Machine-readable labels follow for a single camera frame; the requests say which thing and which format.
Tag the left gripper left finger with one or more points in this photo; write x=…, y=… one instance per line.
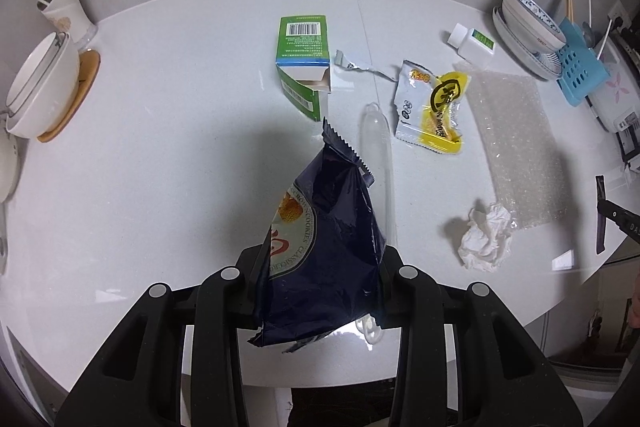
x=174, y=346

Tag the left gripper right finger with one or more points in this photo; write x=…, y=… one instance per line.
x=464, y=359

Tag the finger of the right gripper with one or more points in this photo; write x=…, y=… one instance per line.
x=627, y=221

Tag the purple sachet wrapper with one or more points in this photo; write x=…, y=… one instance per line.
x=601, y=222

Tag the clear bubble wrap sheet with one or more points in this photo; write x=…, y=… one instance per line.
x=523, y=158

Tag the dark blue cookie wrapper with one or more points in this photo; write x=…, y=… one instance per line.
x=326, y=248

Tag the white bottle green label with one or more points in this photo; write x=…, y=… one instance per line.
x=472, y=45

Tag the clear plastic toothbrush case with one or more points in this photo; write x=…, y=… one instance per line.
x=375, y=148

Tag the green white carton box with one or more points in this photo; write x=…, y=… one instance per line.
x=303, y=63

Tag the crumpled white tissue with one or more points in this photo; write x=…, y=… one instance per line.
x=487, y=241

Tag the blue plastic utensil holder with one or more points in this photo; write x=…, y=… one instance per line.
x=581, y=71

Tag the blue rimmed plate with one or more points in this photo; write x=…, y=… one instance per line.
x=545, y=66

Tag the white plastic straw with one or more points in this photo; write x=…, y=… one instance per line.
x=604, y=39

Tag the metal spoon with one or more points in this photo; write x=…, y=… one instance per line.
x=588, y=35

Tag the blue patterned white bowl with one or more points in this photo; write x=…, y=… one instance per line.
x=532, y=26

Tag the yellow white snack wrapper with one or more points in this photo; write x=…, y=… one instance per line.
x=427, y=106

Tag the white bowl with lid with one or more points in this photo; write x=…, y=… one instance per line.
x=43, y=88

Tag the wooden coaster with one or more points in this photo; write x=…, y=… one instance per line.
x=89, y=65

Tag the torn silver wrapper strip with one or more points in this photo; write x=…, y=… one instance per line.
x=343, y=62

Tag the wall socket with plug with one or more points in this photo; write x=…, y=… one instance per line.
x=619, y=16

